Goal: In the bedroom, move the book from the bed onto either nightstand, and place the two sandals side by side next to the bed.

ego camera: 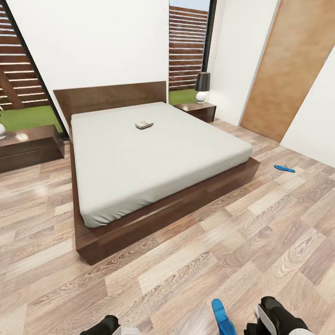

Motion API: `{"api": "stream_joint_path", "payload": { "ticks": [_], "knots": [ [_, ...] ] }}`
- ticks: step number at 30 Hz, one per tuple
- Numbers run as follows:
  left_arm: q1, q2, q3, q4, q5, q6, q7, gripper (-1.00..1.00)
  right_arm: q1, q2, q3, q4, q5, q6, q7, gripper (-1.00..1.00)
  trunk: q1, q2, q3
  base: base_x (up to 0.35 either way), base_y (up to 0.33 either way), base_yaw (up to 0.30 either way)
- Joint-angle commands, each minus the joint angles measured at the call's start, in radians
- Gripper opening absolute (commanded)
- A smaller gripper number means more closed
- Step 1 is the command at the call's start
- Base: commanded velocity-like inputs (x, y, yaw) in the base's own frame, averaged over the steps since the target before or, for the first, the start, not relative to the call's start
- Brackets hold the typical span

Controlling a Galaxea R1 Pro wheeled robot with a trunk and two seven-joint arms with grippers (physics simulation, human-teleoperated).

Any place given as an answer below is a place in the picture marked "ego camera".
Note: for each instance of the sandal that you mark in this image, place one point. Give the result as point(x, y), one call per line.
point(225, 325)
point(284, 168)

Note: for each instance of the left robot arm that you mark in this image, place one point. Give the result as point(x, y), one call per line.
point(109, 326)

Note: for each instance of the hardback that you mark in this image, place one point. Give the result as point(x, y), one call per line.
point(144, 124)

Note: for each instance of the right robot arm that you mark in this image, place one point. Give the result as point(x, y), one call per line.
point(273, 319)

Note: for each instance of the nightstand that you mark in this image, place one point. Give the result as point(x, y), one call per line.
point(24, 148)
point(203, 111)

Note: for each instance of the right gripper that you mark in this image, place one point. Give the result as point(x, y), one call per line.
point(253, 329)

